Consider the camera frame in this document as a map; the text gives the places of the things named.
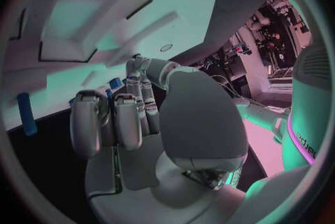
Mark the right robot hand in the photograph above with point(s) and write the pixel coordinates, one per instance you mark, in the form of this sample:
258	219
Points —
201	115

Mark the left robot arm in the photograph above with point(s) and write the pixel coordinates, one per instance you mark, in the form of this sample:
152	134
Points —
264	117

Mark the blue cylinder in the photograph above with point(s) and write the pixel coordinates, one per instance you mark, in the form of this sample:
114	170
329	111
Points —
116	83

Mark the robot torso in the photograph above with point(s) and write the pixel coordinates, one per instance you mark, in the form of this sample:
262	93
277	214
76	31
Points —
306	102

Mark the cluttered workshop rack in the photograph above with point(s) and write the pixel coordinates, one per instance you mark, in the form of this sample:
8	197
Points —
277	35

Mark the blue peg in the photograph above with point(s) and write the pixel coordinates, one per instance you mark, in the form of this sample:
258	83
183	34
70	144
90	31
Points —
26	115

